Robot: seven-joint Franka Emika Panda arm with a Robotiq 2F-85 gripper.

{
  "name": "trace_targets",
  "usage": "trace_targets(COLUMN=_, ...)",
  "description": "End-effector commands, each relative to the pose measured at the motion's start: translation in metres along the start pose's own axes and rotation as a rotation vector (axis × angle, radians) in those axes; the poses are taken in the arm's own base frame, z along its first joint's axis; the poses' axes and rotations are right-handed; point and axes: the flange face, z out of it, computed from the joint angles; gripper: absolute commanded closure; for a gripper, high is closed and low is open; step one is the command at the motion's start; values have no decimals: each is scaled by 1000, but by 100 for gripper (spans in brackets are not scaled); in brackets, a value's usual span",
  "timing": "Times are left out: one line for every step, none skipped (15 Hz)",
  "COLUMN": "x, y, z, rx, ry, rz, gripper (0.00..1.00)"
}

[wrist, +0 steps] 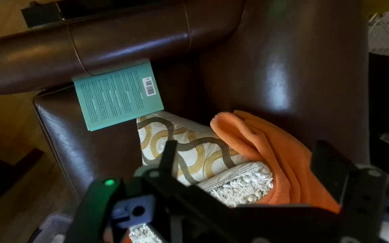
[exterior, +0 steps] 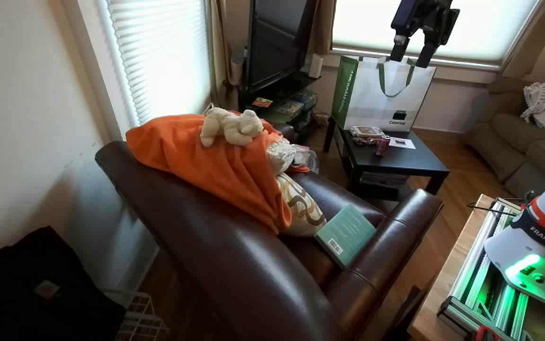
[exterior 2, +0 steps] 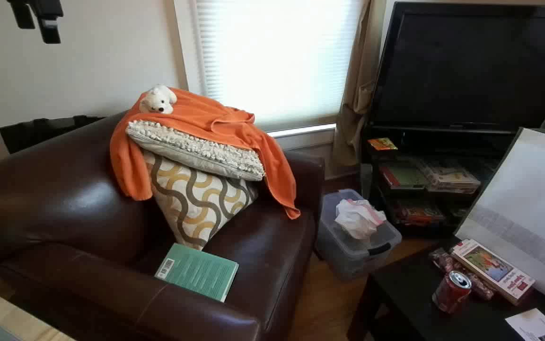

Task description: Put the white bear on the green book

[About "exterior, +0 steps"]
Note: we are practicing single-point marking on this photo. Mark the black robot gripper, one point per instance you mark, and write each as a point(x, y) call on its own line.
point(424, 14)

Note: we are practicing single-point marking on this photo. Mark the white plush bear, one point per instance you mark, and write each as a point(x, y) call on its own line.
point(237, 129)

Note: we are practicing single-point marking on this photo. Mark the green book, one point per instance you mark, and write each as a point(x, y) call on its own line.
point(345, 235)

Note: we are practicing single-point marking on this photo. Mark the white green shopping bag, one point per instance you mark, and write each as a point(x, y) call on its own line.
point(379, 93)

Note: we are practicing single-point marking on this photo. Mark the white window blind right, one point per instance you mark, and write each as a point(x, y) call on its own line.
point(485, 31)

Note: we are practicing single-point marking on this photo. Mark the white window blind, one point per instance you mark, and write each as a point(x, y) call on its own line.
point(165, 55)
point(485, 31)

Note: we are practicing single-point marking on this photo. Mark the items on coffee table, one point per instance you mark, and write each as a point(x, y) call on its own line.
point(367, 135)

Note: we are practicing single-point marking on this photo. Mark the black coffee table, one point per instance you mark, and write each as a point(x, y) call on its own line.
point(384, 176)

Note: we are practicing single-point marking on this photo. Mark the black television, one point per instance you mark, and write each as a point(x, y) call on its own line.
point(276, 42)

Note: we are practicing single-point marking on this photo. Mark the olive green sofa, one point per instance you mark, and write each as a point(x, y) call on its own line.
point(507, 144)

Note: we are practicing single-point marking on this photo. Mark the black tv stand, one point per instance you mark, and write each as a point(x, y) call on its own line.
point(288, 104)

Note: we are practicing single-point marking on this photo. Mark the orange blanket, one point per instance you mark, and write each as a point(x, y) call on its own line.
point(237, 175)

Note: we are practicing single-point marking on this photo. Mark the white window blind left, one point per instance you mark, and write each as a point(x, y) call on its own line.
point(165, 55)

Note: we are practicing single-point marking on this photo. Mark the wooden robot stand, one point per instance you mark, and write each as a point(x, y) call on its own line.
point(469, 300)

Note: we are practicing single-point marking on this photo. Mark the brown leather armchair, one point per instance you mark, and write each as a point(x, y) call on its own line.
point(261, 286)

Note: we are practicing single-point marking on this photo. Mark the black bag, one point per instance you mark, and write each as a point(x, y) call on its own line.
point(47, 296)

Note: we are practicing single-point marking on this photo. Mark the white wire basket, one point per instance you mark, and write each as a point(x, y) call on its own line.
point(140, 320)

